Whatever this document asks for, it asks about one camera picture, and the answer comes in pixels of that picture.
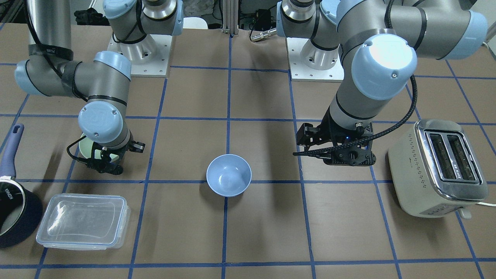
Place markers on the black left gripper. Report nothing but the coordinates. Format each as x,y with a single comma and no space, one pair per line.
326,128

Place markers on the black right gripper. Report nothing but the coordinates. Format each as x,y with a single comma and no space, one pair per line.
124,149

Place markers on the green bowl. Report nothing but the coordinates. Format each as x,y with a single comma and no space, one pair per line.
85,148

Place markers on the blue bowl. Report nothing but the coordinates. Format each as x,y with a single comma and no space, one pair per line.
228,175

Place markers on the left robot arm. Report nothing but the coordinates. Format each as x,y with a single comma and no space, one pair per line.
378,44

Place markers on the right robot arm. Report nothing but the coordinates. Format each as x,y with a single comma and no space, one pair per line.
103,83

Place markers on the clear plastic lidded container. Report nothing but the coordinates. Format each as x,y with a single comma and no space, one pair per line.
84,222

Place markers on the dark blue saucepan with lid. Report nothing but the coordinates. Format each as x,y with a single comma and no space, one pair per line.
20,209

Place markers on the cream silver toaster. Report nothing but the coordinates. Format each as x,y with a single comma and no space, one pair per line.
435,170

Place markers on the white chair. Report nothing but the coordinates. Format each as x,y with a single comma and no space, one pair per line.
195,23

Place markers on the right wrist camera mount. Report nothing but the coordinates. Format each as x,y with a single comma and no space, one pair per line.
111,168

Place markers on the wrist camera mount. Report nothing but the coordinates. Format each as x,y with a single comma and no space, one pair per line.
348,155
111,168

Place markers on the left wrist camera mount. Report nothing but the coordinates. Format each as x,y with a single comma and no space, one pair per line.
348,155

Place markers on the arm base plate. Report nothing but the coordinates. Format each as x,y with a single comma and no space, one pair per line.
311,64
149,58

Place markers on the aluminium frame post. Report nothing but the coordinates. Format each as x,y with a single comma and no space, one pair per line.
230,16

